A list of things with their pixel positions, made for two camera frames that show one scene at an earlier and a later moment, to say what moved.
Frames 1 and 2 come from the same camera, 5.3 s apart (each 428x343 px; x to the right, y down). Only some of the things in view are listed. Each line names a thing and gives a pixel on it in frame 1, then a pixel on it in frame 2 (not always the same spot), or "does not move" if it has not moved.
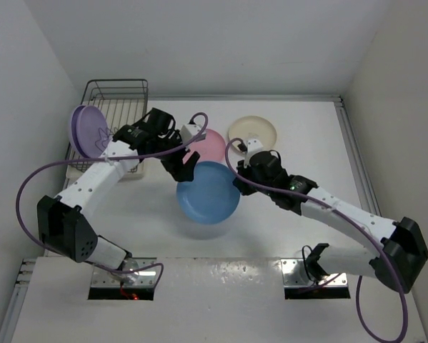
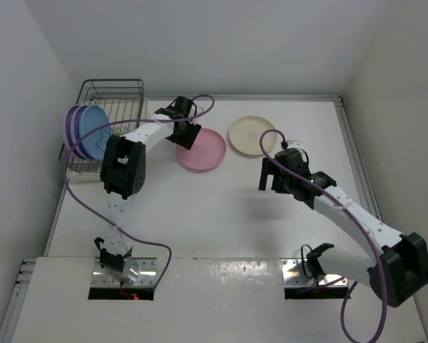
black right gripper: [244, 189] → [269, 167]
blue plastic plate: [211, 197] → [92, 118]
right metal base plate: [294, 274] does not move
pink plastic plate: [211, 148] does not move
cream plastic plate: [253, 127] does not move
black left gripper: [178, 171] → [186, 141]
